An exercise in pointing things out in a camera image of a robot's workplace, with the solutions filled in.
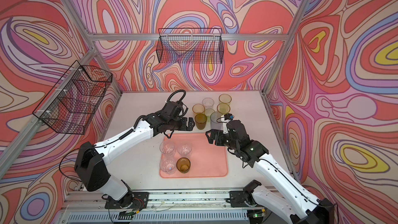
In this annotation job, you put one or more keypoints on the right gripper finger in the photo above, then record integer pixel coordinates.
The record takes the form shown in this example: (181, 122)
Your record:
(211, 133)
(213, 141)

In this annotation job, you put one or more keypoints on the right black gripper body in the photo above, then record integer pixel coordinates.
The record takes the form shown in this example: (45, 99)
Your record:
(230, 143)

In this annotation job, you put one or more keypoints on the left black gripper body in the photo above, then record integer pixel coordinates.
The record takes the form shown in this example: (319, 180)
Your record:
(174, 125)

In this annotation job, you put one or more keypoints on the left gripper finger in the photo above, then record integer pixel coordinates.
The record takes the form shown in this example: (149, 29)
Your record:
(190, 122)
(188, 128)

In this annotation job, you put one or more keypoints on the olive glass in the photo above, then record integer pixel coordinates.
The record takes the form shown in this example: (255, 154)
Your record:
(200, 121)

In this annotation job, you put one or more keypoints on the amber glass row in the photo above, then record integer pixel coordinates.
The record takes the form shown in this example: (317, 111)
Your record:
(198, 109)

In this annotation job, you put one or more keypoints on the light green glass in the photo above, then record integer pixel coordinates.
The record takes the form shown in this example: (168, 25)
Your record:
(208, 112)

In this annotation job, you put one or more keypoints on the pink plastic tray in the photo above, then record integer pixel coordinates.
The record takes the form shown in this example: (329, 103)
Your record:
(206, 161)

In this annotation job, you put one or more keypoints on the clear glass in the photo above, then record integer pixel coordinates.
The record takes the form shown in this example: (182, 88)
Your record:
(185, 150)
(208, 103)
(168, 165)
(167, 148)

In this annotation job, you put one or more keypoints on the brown glass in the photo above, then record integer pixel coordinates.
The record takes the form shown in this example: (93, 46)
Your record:
(183, 165)

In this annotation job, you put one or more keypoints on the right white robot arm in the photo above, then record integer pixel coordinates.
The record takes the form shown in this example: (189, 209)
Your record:
(294, 204)

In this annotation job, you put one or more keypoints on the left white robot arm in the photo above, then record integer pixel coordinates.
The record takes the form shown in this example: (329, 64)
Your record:
(92, 160)

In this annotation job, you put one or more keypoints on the blue tinted glass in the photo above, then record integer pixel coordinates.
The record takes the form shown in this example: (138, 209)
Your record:
(216, 122)

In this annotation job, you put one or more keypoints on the yellow green glass right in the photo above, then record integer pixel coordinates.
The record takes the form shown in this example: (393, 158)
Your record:
(223, 108)

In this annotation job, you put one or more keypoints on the yellow glass back right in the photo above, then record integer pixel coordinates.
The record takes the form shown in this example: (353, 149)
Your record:
(225, 99)

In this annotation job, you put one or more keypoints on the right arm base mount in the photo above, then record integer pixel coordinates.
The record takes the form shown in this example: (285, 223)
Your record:
(240, 198)

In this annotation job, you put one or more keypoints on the back black wire basket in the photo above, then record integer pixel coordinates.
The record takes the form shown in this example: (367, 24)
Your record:
(190, 46)

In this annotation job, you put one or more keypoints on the black wire basket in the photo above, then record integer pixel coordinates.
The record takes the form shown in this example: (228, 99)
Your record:
(190, 46)
(75, 103)

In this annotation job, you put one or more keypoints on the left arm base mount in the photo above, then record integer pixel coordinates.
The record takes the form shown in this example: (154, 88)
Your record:
(135, 200)

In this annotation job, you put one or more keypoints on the left black wire basket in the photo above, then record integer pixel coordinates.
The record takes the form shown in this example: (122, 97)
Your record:
(75, 103)

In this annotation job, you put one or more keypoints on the aluminium front rail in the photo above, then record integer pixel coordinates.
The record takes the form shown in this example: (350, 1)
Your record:
(165, 207)

